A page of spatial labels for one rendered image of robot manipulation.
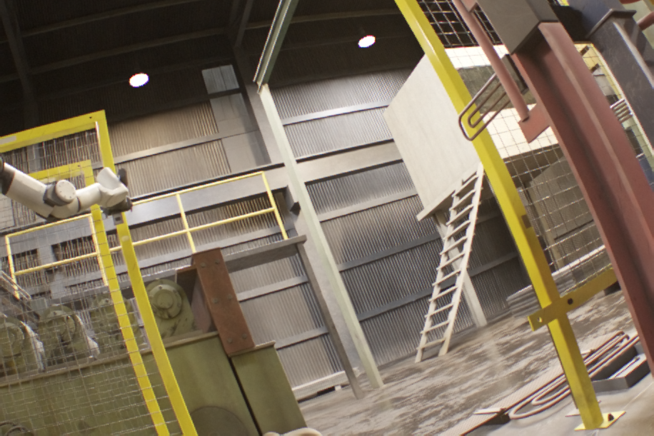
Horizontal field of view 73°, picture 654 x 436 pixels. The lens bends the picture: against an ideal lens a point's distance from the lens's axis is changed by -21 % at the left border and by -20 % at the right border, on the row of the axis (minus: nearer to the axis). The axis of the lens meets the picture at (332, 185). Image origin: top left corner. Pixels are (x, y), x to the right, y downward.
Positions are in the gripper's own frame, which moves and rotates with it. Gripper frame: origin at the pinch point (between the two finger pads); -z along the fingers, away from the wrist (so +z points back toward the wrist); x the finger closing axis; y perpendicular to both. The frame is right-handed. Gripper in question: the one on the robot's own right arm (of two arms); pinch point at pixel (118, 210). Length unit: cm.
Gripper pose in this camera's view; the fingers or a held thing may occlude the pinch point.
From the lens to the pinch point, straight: 211.4
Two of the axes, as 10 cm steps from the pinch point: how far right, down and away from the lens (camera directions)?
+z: 2.8, -4.0, -8.7
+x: 8.9, -2.3, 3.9
